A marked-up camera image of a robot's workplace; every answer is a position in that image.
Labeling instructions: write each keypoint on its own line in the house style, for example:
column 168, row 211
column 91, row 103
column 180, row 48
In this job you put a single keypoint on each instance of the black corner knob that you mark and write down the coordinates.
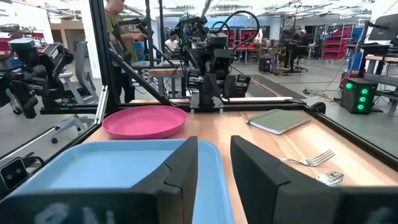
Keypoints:
column 318, row 107

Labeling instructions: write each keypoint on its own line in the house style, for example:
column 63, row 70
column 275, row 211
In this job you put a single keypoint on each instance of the person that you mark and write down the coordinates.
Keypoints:
column 171, row 43
column 299, row 34
column 118, row 25

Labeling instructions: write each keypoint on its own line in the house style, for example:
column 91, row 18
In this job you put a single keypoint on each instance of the black floor mat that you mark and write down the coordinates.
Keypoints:
column 273, row 87

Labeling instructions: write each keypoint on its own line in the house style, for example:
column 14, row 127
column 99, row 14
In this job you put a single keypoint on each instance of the black computer with green lights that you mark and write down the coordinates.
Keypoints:
column 351, row 99

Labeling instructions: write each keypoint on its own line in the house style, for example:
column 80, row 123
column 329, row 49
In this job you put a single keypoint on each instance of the wooden workbench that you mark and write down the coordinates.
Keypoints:
column 166, row 72

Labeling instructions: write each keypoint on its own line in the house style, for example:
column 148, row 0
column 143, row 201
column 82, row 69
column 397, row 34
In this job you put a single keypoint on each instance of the silver metal fork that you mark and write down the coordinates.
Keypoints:
column 308, row 161

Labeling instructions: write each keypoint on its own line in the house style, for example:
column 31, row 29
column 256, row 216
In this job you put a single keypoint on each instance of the black monitor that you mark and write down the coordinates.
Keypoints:
column 385, row 29

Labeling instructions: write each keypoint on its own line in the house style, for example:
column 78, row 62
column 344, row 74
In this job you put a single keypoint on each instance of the wooden desk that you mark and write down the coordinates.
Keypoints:
column 382, row 58

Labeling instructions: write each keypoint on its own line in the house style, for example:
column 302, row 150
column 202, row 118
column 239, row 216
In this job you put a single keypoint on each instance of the black table-level camera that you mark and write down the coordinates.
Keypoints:
column 14, row 172

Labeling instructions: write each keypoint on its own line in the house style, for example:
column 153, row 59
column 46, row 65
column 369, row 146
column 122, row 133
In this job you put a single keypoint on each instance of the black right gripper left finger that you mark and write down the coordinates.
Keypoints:
column 174, row 193

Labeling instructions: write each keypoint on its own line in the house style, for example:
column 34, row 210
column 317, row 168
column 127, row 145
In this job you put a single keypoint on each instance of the light blue plastic tray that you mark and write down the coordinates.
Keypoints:
column 109, row 168

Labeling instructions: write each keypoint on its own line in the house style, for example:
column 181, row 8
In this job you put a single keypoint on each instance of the black aluminium frame post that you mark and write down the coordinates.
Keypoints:
column 99, row 46

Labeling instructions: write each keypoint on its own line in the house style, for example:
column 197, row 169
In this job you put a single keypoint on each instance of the red shelf rack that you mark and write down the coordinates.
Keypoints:
column 337, row 43

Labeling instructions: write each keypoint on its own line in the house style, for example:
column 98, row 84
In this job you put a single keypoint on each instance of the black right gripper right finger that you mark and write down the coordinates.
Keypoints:
column 264, row 193

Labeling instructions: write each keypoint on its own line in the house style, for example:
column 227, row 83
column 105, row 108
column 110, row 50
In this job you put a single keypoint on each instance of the silver metal spoon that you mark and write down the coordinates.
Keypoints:
column 331, row 178

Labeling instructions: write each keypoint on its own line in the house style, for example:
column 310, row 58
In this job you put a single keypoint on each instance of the grey office chair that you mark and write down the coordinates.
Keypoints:
column 81, row 62

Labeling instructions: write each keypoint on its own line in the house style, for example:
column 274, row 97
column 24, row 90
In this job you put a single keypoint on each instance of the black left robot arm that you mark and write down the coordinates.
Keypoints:
column 191, row 29

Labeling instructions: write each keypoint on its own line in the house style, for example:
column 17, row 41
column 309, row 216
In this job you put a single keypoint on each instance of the green notebook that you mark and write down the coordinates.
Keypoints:
column 278, row 120

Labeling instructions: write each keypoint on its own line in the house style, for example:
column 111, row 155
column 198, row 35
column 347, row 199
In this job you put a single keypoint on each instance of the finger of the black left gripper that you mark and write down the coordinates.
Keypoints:
column 229, row 87
column 210, row 88

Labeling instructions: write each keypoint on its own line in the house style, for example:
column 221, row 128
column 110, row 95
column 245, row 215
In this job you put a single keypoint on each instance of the black diagonal frame brace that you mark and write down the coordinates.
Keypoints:
column 140, row 79

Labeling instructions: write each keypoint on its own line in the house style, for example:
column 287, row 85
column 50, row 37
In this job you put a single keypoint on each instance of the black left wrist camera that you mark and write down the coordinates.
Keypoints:
column 221, row 62

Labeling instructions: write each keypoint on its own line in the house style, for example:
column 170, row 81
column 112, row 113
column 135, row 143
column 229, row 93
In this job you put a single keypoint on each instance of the silver aluminium bracket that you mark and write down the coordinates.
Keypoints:
column 102, row 104

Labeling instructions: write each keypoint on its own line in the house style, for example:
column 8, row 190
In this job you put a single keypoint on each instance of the pink plastic plate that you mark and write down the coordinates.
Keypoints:
column 144, row 121

